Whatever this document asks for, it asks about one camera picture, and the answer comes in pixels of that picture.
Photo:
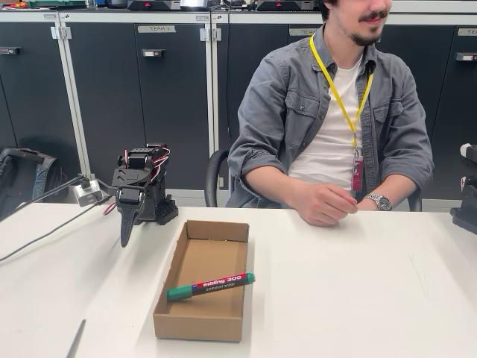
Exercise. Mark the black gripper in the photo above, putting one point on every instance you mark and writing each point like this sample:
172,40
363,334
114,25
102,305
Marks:
129,196

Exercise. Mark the green black edding marker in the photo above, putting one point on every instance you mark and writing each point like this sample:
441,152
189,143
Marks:
216,285

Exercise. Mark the man's right forearm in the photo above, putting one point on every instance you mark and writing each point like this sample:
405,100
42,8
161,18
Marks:
275,192

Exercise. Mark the black idle robot arm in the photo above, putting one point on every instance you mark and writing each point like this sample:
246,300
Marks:
467,216

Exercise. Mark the man's left forearm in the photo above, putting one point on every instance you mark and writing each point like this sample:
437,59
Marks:
395,190

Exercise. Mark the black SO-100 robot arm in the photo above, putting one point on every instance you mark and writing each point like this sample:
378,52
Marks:
151,186

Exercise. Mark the man's right hand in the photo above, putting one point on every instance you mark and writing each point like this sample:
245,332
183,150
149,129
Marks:
324,205

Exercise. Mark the man's left hand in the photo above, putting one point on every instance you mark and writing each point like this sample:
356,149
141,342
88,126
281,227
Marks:
360,203

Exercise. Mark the open brown cardboard box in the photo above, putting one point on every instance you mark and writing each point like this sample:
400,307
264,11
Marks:
208,261

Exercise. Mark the black grey backpack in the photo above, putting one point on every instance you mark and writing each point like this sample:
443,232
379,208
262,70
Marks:
26,179

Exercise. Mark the man in grey overshirt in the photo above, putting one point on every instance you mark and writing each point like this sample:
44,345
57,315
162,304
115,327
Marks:
283,112

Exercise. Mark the tape label team four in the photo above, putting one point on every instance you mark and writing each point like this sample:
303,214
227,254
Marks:
156,28

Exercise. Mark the black device with red triangle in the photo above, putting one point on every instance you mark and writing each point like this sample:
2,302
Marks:
153,4
285,5

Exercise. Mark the magenta badge card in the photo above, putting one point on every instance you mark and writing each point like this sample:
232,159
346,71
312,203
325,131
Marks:
357,175

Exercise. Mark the green case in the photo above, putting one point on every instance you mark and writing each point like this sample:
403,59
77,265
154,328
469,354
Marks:
56,3

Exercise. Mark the silver metal wristwatch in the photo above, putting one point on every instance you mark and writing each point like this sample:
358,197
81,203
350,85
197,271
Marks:
382,203

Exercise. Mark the grey tape label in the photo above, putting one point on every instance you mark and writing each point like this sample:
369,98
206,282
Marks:
301,31
467,31

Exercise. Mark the silver gripper camera box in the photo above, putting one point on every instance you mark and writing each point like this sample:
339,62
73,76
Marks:
87,194

